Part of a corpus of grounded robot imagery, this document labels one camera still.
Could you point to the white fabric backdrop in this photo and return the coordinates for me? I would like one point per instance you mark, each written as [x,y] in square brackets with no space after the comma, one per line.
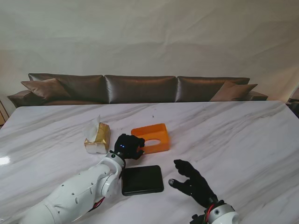
[149,35]

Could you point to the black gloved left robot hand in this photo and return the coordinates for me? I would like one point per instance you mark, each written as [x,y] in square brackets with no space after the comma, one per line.
[127,145]

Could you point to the brown leather sofa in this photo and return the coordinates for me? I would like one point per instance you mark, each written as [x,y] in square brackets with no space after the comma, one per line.
[140,89]

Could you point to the dark furniture piece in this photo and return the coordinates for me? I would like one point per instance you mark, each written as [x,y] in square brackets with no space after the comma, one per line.
[294,105]

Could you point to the wooden furniture piece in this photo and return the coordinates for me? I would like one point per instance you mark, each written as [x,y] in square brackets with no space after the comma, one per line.
[2,116]

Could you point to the gold tissue pack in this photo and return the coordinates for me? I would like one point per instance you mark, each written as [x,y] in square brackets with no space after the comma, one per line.
[102,136]

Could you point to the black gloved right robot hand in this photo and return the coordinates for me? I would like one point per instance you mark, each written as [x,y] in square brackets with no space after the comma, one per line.
[194,182]

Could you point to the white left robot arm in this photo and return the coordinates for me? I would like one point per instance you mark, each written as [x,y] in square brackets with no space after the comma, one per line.
[77,191]

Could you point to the orange tissue box cover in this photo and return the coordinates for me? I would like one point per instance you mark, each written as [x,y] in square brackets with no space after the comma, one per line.
[162,142]

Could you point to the brown throw pillow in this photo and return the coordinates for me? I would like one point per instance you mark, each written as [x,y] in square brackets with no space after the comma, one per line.
[46,89]
[231,92]

